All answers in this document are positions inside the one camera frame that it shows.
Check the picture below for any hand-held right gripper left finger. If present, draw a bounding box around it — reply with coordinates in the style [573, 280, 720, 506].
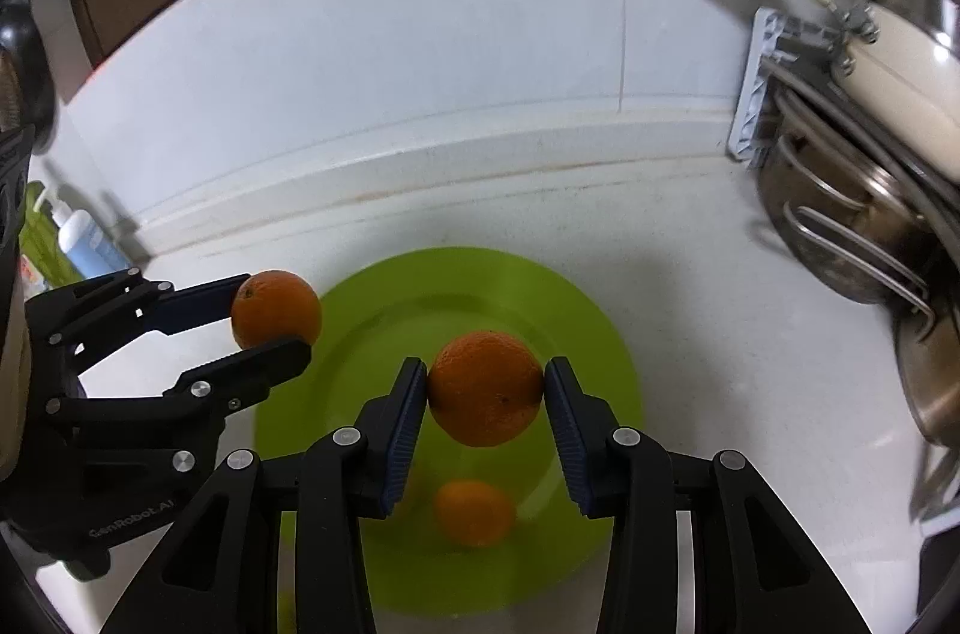
[97, 356, 428, 634]

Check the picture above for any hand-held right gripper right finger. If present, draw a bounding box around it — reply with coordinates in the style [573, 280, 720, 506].
[544, 356, 875, 634]

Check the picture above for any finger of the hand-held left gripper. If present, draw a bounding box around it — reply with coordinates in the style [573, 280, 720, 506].
[26, 268, 248, 365]
[43, 338, 312, 426]

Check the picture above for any orange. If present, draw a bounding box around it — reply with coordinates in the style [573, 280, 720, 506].
[230, 270, 323, 350]
[433, 479, 517, 547]
[426, 330, 545, 449]

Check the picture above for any green plate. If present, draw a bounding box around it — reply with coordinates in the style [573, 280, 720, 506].
[255, 246, 644, 620]

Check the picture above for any white pump bottle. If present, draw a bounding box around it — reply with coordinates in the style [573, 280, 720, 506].
[34, 184, 132, 286]

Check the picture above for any green packet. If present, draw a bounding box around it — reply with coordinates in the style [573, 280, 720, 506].
[19, 184, 76, 294]

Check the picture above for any black hanging pan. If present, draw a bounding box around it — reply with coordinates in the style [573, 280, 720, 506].
[0, 4, 57, 144]

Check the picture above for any steel pot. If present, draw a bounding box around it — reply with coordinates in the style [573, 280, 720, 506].
[892, 304, 960, 522]
[754, 131, 938, 305]

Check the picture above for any white dish rack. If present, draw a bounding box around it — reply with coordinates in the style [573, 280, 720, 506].
[726, 8, 845, 166]

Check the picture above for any cream frying pan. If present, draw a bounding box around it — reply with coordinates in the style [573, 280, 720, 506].
[666, 0, 960, 181]

